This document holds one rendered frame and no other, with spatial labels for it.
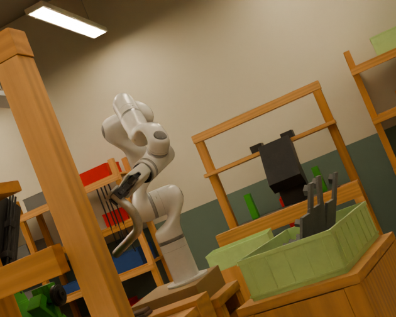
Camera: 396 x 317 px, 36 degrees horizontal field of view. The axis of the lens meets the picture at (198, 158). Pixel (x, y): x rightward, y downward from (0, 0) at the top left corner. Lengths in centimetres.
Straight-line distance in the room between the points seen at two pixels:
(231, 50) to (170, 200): 529
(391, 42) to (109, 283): 561
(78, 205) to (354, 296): 104
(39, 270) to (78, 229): 17
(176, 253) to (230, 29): 546
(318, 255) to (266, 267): 22
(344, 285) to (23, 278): 111
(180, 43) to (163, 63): 33
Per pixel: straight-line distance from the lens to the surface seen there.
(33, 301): 218
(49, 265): 188
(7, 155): 904
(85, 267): 188
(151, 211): 267
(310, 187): 246
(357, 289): 230
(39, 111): 191
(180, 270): 269
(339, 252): 234
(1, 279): 199
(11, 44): 198
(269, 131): 766
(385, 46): 707
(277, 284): 245
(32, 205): 820
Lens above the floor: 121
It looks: 4 degrees up
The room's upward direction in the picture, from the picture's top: 22 degrees counter-clockwise
